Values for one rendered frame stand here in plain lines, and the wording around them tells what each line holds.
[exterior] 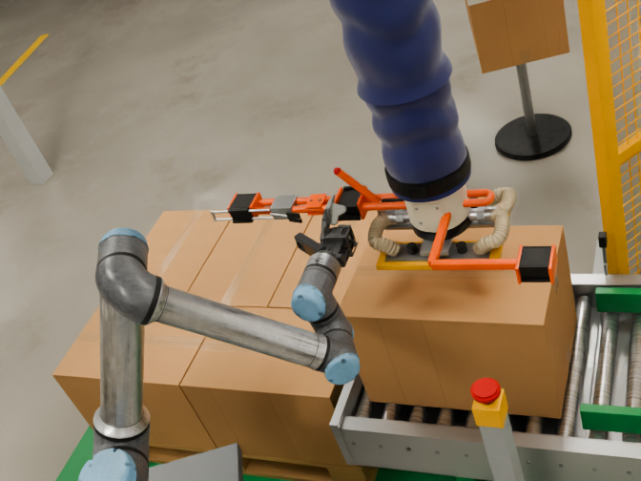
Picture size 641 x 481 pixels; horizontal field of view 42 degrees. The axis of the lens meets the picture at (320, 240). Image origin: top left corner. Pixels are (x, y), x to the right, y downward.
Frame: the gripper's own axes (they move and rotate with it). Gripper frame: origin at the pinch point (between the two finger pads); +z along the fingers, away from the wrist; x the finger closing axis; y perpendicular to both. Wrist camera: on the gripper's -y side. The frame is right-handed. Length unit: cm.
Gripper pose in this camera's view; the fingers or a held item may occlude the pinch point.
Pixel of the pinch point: (339, 214)
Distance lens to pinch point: 236.3
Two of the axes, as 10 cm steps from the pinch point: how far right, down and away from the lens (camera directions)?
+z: 3.0, -6.7, 6.8
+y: 9.1, -0.2, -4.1
